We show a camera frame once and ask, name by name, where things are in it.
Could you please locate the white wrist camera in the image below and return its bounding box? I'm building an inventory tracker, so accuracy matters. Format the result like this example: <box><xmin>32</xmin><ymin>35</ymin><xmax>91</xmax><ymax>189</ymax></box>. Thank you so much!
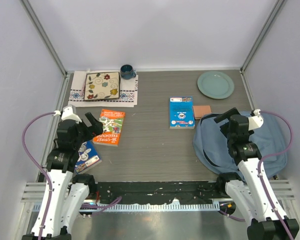
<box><xmin>53</xmin><ymin>104</ymin><xmax>82</xmax><ymax>124</ymax></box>
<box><xmin>248</xmin><ymin>109</ymin><xmax>264</xmax><ymax>131</ymax></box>

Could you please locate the dark blue ceramic mug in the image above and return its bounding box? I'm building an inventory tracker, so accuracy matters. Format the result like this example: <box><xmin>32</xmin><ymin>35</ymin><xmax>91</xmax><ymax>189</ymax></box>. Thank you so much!
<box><xmin>120</xmin><ymin>64</ymin><xmax>136</xmax><ymax>80</ymax></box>

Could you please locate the white slotted cable duct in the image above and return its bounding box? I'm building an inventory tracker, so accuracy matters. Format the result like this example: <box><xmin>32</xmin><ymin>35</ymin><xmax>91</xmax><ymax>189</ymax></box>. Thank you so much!
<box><xmin>32</xmin><ymin>202</ymin><xmax>221</xmax><ymax>212</ymax></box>

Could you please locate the floral square tile plate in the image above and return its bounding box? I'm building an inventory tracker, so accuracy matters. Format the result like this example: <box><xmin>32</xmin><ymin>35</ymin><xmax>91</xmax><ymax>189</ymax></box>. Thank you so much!
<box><xmin>83</xmin><ymin>72</ymin><xmax>120</xmax><ymax>102</ymax></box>

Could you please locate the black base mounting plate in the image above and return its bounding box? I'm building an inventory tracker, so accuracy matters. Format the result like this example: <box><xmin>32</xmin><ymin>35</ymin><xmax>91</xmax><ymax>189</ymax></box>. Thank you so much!
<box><xmin>87</xmin><ymin>181</ymin><xmax>228</xmax><ymax>205</ymax></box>

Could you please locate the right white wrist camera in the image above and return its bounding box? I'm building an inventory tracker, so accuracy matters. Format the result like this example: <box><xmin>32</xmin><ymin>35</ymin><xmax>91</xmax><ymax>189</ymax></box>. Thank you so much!
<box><xmin>248</xmin><ymin>109</ymin><xmax>264</xmax><ymax>131</ymax></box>

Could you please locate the white patterned cloth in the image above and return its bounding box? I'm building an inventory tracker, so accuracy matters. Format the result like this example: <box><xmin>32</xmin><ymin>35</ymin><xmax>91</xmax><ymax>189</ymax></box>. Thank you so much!
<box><xmin>68</xmin><ymin>71</ymin><xmax>139</xmax><ymax>108</ymax></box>

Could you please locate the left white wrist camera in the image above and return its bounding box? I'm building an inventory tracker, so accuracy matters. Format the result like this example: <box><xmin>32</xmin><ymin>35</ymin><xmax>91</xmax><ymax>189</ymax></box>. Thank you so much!
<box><xmin>53</xmin><ymin>104</ymin><xmax>82</xmax><ymax>124</ymax></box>

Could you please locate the blue cartoon book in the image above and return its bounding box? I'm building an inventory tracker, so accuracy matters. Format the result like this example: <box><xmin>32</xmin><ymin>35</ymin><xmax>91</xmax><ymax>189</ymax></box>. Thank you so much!
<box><xmin>74</xmin><ymin>140</ymin><xmax>102</xmax><ymax>174</ymax></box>

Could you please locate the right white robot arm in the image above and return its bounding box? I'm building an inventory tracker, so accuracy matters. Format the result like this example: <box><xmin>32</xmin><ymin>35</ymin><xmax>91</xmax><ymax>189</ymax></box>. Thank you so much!
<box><xmin>214</xmin><ymin>107</ymin><xmax>300</xmax><ymax>240</ymax></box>

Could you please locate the blue paperback book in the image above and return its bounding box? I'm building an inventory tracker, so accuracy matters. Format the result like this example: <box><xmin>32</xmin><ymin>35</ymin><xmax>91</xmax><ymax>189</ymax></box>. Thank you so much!
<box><xmin>169</xmin><ymin>96</ymin><xmax>195</xmax><ymax>129</ymax></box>

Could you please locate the blue fabric backpack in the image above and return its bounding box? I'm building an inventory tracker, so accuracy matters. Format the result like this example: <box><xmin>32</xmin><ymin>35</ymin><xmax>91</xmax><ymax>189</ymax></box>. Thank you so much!
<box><xmin>192</xmin><ymin>113</ymin><xmax>286</xmax><ymax>179</ymax></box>

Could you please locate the orange treehouse book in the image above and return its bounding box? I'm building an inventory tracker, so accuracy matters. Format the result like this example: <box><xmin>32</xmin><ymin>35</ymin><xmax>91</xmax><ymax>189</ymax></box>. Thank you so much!
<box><xmin>92</xmin><ymin>109</ymin><xmax>126</xmax><ymax>147</ymax></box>

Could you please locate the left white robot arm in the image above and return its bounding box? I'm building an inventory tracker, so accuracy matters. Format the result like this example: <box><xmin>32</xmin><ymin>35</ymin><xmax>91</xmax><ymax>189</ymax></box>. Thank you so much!
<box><xmin>22</xmin><ymin>112</ymin><xmax>103</xmax><ymax>240</ymax></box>

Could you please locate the teal round plate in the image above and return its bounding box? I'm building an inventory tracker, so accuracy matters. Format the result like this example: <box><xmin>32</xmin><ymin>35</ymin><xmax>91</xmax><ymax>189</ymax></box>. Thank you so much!
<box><xmin>197</xmin><ymin>71</ymin><xmax>235</xmax><ymax>100</ymax></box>

